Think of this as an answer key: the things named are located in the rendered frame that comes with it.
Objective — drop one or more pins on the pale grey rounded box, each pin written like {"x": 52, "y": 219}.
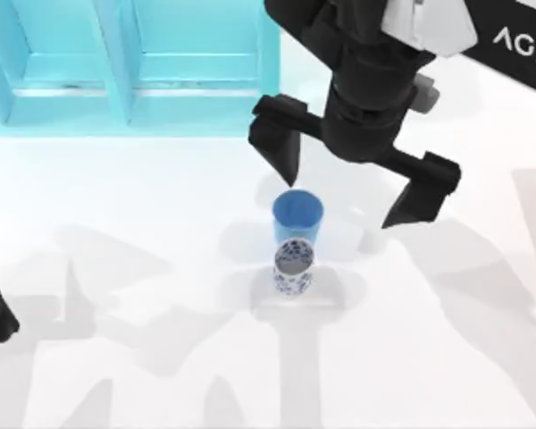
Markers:
{"x": 428, "y": 91}

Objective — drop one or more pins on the blue and white patterned cup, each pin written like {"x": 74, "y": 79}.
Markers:
{"x": 290, "y": 279}

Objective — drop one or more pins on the light blue rack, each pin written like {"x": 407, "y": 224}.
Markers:
{"x": 71, "y": 71}

